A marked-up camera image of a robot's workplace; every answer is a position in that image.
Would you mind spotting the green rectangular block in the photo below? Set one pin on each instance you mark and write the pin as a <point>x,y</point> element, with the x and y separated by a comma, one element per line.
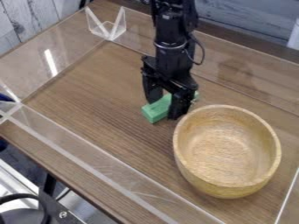
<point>157,111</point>

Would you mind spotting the clear acrylic tray wall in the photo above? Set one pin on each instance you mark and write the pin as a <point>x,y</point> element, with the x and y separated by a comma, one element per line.
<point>94,130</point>

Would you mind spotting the black table leg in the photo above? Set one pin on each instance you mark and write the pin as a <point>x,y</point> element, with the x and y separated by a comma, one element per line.
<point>49,184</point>

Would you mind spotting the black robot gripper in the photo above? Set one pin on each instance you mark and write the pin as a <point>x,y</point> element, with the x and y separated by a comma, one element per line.
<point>165,70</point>

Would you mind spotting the blue object at edge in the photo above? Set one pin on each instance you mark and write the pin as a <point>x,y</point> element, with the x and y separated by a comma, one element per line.
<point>5,98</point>

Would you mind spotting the brown wooden bowl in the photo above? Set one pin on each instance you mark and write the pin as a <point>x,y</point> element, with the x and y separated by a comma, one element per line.
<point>226,151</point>

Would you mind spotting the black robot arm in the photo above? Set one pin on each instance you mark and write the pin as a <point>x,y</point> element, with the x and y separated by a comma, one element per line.
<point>174,20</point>

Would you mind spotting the clear acrylic corner bracket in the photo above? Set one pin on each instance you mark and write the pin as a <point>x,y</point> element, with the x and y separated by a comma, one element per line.
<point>106,30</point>

